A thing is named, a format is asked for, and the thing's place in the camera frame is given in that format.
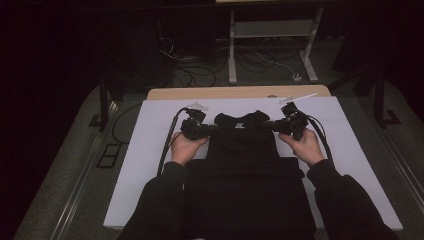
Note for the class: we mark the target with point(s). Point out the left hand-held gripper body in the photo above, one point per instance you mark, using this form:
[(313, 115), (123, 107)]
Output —
[(193, 130)]

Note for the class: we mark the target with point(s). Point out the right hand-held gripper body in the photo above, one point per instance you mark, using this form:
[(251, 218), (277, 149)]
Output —
[(296, 123)]

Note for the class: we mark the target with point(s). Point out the black tank top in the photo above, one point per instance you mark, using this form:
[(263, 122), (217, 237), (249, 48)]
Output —
[(246, 186)]

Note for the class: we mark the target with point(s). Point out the person's left hand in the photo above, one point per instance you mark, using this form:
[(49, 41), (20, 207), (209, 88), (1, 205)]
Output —
[(185, 150)]

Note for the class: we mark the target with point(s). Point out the person's right hand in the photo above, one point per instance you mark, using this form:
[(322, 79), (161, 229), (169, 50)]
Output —
[(306, 150)]

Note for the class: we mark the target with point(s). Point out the round table grommet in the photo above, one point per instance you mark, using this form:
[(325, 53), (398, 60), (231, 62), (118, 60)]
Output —
[(270, 96)]

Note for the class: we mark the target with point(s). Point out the wooden table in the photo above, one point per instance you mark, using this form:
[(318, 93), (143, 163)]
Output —
[(233, 91)]

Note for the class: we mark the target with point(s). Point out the white foam board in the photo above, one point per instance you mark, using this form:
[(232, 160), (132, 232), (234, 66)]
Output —
[(150, 133)]

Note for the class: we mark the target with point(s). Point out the white power plug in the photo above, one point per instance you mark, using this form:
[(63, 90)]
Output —
[(297, 77)]

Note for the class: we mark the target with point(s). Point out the black metal stand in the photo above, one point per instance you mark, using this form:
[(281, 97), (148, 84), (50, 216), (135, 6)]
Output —
[(104, 106), (380, 100)]

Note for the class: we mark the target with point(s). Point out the white metal stand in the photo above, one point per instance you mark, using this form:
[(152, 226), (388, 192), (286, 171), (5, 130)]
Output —
[(270, 29)]

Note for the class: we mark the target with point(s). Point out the black floor outlet frame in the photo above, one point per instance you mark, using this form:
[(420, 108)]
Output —
[(108, 163)]

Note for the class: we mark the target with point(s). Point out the metal floor rail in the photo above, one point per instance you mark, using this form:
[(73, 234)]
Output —
[(403, 170), (80, 186)]

